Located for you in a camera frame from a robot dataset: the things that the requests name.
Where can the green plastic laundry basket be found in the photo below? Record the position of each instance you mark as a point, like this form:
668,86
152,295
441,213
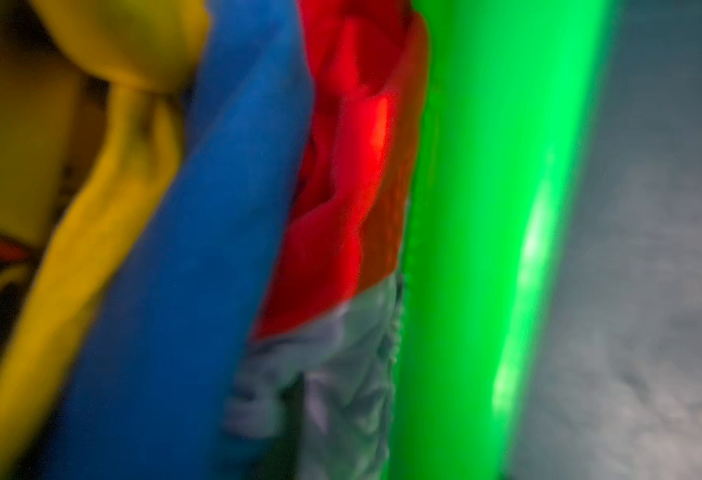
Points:
511,91

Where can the lavender t-shirt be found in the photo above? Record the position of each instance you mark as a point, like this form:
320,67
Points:
321,396

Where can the red t-shirt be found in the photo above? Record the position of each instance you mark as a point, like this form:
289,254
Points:
369,63

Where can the yellow printed t-shirt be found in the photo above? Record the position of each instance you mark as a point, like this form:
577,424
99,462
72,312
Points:
91,138

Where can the blue t-shirt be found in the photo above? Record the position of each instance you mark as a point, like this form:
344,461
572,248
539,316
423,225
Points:
148,394

